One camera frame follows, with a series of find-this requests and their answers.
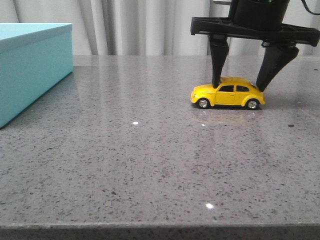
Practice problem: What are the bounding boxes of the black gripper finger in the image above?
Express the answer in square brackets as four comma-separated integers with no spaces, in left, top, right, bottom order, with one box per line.
[256,42,299,92]
[209,34,229,89]

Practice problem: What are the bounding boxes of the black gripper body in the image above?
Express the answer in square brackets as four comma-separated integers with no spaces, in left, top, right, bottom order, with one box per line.
[190,0,320,47]

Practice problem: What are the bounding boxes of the yellow toy beetle car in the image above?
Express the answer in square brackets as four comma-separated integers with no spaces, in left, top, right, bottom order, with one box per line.
[190,76,266,110]

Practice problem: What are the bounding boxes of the light blue box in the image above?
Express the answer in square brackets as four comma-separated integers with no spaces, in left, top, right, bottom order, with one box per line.
[0,23,74,127]

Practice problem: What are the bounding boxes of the black cable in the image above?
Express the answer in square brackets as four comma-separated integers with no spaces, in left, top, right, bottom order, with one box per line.
[301,0,320,16]

